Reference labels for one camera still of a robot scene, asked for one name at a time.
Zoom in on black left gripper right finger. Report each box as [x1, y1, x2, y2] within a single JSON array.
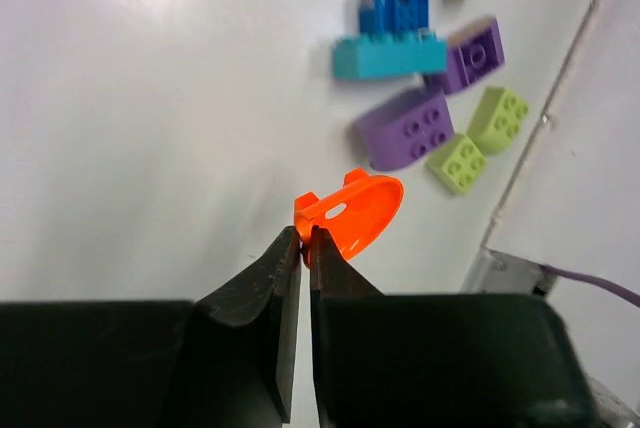
[[309, 228, 500, 427]]

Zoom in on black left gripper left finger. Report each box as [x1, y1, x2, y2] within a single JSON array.
[[169, 226, 301, 423]]

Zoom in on orange scoop lego piece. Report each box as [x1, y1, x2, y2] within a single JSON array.
[[293, 168, 404, 266]]

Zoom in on light green rounded lego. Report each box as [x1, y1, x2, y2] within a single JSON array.
[[467, 86, 529, 155]]

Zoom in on teal long lego brick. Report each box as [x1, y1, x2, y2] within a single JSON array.
[[332, 32, 447, 81]]

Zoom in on light green square lego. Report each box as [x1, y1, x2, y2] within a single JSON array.
[[427, 133, 488, 195]]

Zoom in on purple rounded lego brick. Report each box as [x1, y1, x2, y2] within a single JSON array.
[[355, 87, 454, 172]]

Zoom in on purple square lego brick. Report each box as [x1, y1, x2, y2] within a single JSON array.
[[423, 15, 505, 95]]

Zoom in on blue arch lego piece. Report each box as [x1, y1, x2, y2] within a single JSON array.
[[358, 0, 429, 35]]

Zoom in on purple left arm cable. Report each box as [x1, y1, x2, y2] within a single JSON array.
[[539, 263, 640, 309]]

